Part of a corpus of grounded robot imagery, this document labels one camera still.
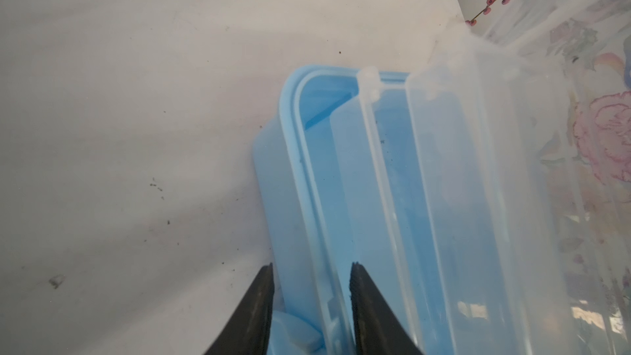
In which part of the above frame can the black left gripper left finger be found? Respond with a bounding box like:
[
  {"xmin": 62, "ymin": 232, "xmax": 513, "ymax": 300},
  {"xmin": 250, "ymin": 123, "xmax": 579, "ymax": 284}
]
[{"xmin": 204, "ymin": 263, "xmax": 274, "ymax": 355}]

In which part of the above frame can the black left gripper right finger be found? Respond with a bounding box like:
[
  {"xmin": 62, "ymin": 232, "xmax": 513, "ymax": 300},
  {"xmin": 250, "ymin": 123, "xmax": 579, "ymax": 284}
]
[{"xmin": 349, "ymin": 262, "xmax": 423, "ymax": 355}]

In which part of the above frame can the blue plastic tool box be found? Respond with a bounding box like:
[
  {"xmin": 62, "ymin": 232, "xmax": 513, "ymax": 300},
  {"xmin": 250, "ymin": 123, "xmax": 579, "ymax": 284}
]
[{"xmin": 253, "ymin": 59, "xmax": 574, "ymax": 354}]

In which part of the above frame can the clear plastic box lid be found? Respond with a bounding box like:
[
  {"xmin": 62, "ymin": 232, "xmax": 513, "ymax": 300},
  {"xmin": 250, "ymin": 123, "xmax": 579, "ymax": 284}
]
[{"xmin": 331, "ymin": 0, "xmax": 630, "ymax": 354}]

